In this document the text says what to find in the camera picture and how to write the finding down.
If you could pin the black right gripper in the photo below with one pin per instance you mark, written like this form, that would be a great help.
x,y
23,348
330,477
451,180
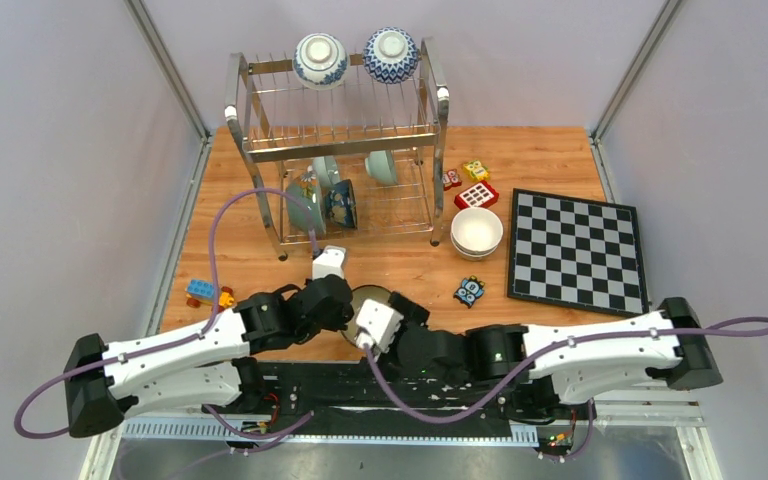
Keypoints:
x,y
414,315

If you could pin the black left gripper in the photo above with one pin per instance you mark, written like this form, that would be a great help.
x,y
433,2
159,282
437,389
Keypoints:
x,y
338,322

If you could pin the pink brown bowl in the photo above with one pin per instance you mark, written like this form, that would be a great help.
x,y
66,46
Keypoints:
x,y
360,295

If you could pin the cream bowl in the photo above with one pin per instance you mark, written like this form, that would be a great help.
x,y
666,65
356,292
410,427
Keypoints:
x,y
476,229
473,256

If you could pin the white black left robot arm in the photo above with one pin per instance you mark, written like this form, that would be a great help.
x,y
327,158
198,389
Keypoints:
x,y
209,363

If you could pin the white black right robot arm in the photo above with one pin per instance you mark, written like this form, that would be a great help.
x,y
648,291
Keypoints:
x,y
593,358

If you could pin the steel two-tier dish rack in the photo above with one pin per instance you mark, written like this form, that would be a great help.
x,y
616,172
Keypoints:
x,y
279,126

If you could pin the blue owl toy block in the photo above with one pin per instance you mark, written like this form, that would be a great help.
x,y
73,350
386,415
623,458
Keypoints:
x,y
469,291

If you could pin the dark blue floral bowl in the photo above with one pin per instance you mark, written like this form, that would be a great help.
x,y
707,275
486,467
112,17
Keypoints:
x,y
340,205

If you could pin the blue orange toy car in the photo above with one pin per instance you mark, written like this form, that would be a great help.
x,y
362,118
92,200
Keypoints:
x,y
200,292

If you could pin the small celadon cup left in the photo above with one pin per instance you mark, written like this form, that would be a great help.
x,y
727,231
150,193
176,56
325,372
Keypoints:
x,y
327,170

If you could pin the small celadon cup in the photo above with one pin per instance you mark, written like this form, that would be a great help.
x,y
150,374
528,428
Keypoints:
x,y
380,166
327,170

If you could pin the red calculator toy block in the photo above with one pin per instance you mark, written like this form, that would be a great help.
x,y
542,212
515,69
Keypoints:
x,y
479,195

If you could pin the red owl toy block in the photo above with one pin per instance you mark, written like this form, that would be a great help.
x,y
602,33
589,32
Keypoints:
x,y
451,179

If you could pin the small celadon cup right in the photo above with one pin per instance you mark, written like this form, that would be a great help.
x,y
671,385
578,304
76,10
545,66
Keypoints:
x,y
380,166

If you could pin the yellow owl toy block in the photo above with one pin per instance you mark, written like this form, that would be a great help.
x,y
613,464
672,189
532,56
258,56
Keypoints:
x,y
476,171

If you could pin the black white checkerboard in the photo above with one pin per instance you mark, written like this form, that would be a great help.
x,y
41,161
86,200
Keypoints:
x,y
576,253

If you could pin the white blue floral bowl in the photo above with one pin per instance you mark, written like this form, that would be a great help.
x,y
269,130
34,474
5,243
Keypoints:
x,y
320,62

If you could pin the blue white patterned bowl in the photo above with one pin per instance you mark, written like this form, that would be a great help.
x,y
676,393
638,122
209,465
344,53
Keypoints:
x,y
390,56

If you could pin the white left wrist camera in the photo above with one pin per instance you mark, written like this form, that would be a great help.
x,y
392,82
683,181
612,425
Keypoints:
x,y
330,261

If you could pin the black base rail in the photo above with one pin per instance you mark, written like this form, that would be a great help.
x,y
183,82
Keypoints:
x,y
342,403

